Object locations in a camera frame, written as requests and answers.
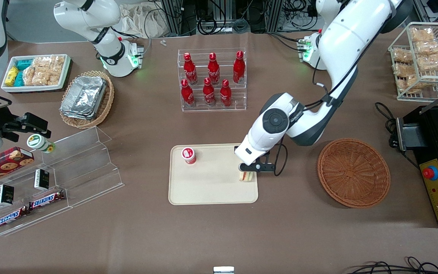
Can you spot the round brown wicker basket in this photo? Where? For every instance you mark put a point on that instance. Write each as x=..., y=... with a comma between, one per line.
x=352, y=175

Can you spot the white cloth bag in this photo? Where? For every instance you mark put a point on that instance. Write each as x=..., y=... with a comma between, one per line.
x=143, y=21

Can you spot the black machine with red button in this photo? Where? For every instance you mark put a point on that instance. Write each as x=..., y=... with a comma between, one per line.
x=432, y=140

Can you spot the red cola bottle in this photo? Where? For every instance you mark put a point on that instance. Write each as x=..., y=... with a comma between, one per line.
x=213, y=70
x=225, y=95
x=209, y=94
x=190, y=70
x=238, y=68
x=187, y=95

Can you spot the red white lidded cup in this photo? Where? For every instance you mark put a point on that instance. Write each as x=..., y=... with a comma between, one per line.
x=189, y=154

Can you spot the green white lidded cup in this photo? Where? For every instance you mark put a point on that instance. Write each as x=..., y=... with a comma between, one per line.
x=38, y=142

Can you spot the yellow snack packet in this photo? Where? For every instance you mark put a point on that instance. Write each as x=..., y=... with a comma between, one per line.
x=11, y=76

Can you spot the Snickers chocolate bar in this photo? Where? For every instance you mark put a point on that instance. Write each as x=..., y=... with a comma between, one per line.
x=11, y=217
x=47, y=200

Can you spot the oval light wicker basket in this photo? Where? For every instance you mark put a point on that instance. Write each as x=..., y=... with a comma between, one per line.
x=105, y=106

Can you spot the red plaid cookie box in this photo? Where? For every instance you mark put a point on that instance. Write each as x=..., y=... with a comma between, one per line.
x=2, y=163

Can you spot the stack of foil trays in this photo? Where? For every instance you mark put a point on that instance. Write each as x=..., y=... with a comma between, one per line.
x=84, y=97

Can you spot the teal snack packet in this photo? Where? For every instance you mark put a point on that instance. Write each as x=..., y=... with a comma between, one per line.
x=24, y=64
x=19, y=78

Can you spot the small black box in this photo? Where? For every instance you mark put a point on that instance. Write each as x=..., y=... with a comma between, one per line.
x=5, y=195
x=42, y=179

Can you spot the beige plastic tray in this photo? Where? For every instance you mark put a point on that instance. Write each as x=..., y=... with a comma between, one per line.
x=211, y=186

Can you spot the white box at edge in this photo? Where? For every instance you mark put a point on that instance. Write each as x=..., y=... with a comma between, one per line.
x=223, y=270

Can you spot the clear acrylic stepped shelf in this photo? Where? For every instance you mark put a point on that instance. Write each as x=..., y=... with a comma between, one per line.
x=86, y=167

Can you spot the clear acrylic bottle rack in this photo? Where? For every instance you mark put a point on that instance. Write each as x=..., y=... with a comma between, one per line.
x=238, y=99

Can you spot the clear rice cracker bag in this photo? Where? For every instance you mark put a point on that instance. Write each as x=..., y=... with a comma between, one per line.
x=56, y=68
x=42, y=70
x=29, y=76

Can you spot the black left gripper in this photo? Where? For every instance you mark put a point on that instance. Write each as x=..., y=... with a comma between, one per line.
x=235, y=147

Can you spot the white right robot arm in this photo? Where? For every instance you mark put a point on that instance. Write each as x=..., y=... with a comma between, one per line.
x=101, y=19

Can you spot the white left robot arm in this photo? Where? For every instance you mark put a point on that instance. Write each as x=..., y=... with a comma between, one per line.
x=340, y=38

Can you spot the triangular sandwich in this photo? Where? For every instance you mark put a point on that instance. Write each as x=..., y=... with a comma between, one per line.
x=247, y=177

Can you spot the white rectangular snack tray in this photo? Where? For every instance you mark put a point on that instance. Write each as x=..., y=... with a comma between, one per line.
x=32, y=88

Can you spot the red emergency stop button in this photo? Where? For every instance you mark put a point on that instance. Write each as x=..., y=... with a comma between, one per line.
x=430, y=173

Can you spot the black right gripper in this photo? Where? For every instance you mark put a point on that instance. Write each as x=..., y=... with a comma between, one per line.
x=7, y=126

